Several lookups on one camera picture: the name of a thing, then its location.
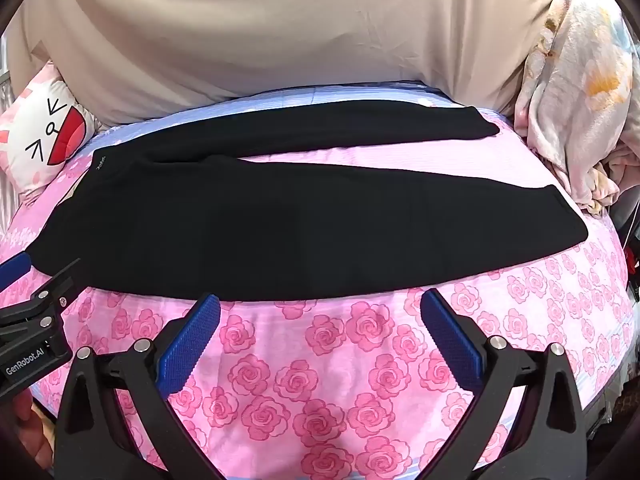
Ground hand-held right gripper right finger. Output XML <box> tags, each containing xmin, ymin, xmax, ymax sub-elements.
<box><xmin>420</xmin><ymin>288</ymin><xmax>588</xmax><ymax>480</ymax></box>

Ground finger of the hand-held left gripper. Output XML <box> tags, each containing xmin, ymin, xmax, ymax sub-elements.
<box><xmin>0</xmin><ymin>251</ymin><xmax>32</xmax><ymax>292</ymax></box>
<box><xmin>0</xmin><ymin>258</ymin><xmax>82</xmax><ymax>333</ymax></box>

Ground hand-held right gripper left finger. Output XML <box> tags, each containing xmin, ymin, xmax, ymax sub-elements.
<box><xmin>52</xmin><ymin>292</ymin><xmax>223</xmax><ymax>480</ymax></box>

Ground black pants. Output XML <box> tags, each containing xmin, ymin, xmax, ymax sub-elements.
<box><xmin>31</xmin><ymin>101</ymin><xmax>590</xmax><ymax>303</ymax></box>

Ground person's left hand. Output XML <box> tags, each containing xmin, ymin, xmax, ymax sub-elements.
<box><xmin>12</xmin><ymin>390</ymin><xmax>56</xmax><ymax>471</ymax></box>

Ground pink rose bedsheet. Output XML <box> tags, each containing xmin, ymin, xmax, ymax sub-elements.
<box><xmin>0</xmin><ymin>84</ymin><xmax>636</xmax><ymax>480</ymax></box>

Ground cartoon face pillow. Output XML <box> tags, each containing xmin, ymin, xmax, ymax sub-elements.
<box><xmin>0</xmin><ymin>62</ymin><xmax>98</xmax><ymax>196</ymax></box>

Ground silver curtain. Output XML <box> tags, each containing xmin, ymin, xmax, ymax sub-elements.
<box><xmin>0</xmin><ymin>25</ymin><xmax>31</xmax><ymax>211</ymax></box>

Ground red and black object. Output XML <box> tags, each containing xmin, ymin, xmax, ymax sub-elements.
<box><xmin>614</xmin><ymin>195</ymin><xmax>640</xmax><ymax>306</ymax></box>

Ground pale floral blanket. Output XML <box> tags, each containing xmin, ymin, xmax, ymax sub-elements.
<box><xmin>512</xmin><ymin>0</ymin><xmax>640</xmax><ymax>218</ymax></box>

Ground beige padded headboard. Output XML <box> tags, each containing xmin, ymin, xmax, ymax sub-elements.
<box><xmin>7</xmin><ymin>0</ymin><xmax>571</xmax><ymax>126</ymax></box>

